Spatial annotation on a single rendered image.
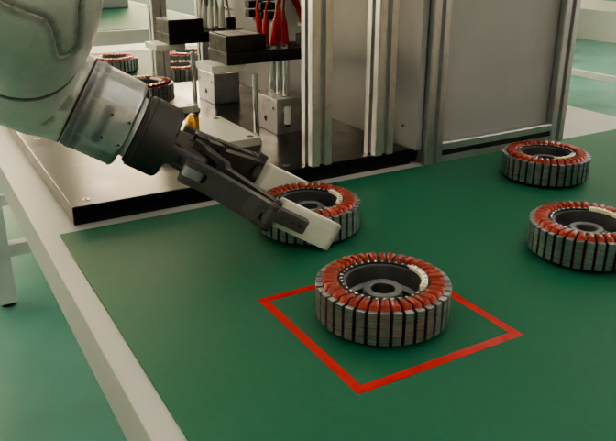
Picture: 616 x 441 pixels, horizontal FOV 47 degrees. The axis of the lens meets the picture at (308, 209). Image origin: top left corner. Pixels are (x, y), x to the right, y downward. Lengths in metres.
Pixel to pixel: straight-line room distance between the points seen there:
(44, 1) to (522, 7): 0.75
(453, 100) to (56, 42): 0.64
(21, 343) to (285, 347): 1.63
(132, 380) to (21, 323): 1.71
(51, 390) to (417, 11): 1.34
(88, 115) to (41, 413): 1.24
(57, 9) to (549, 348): 0.43
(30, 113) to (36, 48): 0.15
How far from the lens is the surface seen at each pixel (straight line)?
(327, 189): 0.79
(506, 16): 1.07
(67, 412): 1.83
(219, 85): 1.28
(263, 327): 0.58
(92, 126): 0.68
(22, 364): 2.04
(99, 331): 0.61
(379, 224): 0.79
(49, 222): 0.85
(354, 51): 1.10
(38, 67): 0.55
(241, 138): 1.01
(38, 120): 0.68
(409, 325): 0.55
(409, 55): 0.99
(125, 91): 0.69
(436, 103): 1.00
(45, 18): 0.51
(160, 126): 0.69
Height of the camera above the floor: 1.05
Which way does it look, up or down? 21 degrees down
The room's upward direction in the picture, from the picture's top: straight up
